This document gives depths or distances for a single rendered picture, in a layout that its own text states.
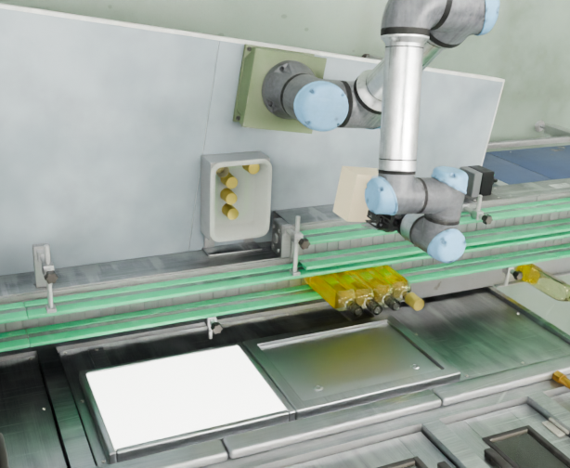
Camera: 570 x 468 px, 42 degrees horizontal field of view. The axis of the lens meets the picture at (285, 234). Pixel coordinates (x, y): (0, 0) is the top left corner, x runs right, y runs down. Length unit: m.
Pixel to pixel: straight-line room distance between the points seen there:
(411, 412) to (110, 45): 1.14
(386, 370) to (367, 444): 0.26
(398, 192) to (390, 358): 0.64
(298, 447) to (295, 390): 0.19
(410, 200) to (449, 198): 0.09
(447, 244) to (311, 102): 0.48
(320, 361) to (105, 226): 0.67
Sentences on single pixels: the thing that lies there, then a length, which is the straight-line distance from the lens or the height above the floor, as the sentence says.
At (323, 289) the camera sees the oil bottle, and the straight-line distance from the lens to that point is 2.04.
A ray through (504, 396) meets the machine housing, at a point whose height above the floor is 1.41.
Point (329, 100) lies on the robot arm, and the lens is 1.79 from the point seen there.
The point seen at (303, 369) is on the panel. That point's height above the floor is 1.16.
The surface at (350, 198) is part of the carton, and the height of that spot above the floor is 1.12.
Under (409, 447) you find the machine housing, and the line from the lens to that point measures 1.78.
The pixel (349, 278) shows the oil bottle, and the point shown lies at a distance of 2.07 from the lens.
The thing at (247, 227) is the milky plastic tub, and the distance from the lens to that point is 2.09.
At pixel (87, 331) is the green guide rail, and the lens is 1.91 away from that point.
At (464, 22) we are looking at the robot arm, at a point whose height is 1.36.
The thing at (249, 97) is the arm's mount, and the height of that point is 0.83.
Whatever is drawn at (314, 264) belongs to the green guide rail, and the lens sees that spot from 2.04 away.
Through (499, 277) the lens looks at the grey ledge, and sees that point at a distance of 2.58.
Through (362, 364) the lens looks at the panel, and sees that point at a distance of 1.97.
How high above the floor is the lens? 2.60
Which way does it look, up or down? 57 degrees down
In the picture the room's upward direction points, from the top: 130 degrees clockwise
